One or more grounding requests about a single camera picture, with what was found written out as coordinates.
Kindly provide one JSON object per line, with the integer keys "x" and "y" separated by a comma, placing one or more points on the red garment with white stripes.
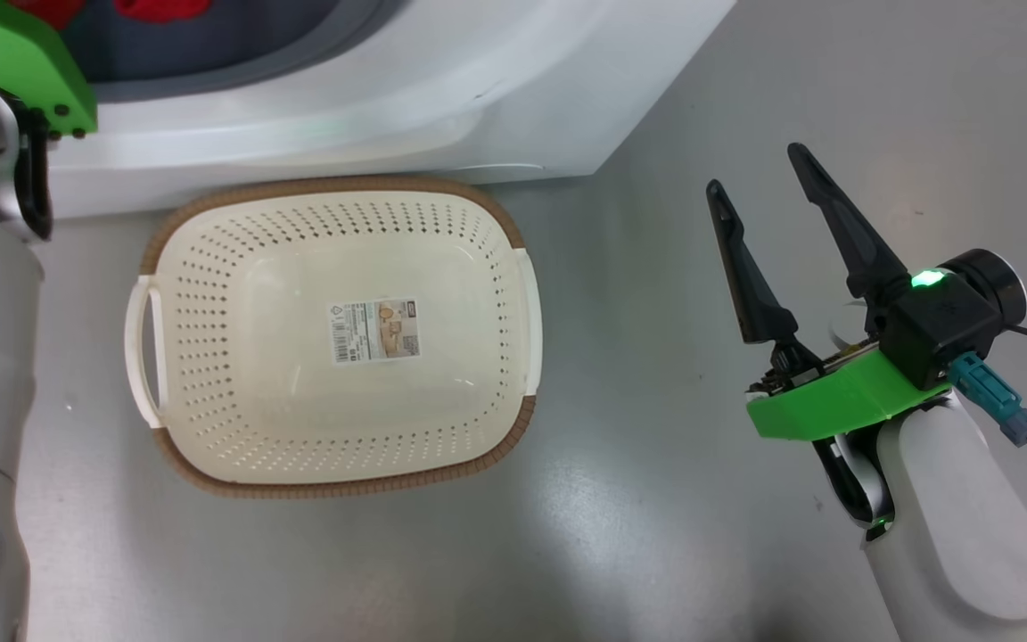
{"x": 157, "y": 7}

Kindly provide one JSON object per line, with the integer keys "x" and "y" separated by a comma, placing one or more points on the basket product label sticker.
{"x": 375, "y": 330}

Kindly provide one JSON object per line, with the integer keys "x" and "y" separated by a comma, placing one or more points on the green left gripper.
{"x": 5, "y": 49}

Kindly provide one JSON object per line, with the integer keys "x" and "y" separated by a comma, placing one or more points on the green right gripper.
{"x": 834, "y": 401}

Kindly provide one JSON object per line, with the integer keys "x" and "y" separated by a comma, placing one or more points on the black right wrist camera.
{"x": 941, "y": 325}

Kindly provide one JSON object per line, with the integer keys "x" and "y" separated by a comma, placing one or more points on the white washing machine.
{"x": 406, "y": 98}

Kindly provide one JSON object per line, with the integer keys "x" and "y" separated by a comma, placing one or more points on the cream perforated laundry basket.
{"x": 255, "y": 357}

